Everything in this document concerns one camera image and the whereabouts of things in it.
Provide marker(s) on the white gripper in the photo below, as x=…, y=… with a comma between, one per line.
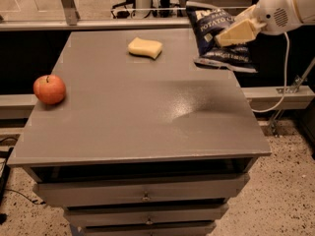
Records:
x=279, y=12

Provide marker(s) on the blue kettle chip bag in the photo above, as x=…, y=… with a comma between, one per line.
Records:
x=207, y=22

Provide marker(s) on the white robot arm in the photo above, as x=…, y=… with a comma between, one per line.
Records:
x=305, y=12

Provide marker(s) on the yellow sponge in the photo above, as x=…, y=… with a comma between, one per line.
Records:
x=144, y=47

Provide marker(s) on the black office chair base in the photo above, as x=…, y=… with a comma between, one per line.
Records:
x=121, y=10

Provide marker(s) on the grey drawer cabinet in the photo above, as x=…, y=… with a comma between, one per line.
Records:
x=128, y=117

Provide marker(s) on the red apple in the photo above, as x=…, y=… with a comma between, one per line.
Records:
x=49, y=89

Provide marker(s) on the bottom grey drawer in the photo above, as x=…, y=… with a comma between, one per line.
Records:
x=197, y=228

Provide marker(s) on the grey drawer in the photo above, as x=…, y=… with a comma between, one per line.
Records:
x=146, y=190
x=197, y=228
x=147, y=215

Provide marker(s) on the top grey drawer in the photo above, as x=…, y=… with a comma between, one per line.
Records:
x=146, y=190

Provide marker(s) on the middle grey drawer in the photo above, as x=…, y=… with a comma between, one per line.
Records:
x=147, y=215

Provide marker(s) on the grey metal rail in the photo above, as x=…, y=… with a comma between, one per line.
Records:
x=120, y=24

